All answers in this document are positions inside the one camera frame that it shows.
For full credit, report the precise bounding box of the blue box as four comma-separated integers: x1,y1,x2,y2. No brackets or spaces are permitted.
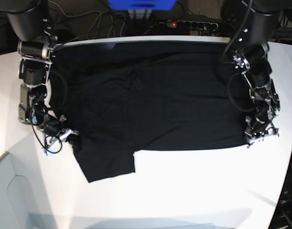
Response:
108,0,176,10

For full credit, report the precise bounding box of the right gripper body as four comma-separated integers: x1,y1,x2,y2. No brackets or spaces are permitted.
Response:
36,115,67,146

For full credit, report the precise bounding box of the grey cabinet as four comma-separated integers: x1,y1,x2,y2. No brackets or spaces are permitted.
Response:
0,151,42,229

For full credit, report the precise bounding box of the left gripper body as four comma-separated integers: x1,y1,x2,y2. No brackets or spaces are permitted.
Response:
244,116,279,139

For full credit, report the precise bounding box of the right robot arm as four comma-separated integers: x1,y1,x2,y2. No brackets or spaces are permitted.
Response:
6,0,79,150

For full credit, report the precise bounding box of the black T-shirt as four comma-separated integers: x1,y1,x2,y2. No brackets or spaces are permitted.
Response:
50,42,246,182

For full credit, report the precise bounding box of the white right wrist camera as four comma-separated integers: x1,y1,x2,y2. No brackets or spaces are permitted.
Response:
42,148,56,158

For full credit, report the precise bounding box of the black power strip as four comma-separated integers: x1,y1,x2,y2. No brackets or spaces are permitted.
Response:
165,21,219,31

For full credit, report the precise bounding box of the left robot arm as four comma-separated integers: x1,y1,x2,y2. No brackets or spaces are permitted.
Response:
220,0,288,146

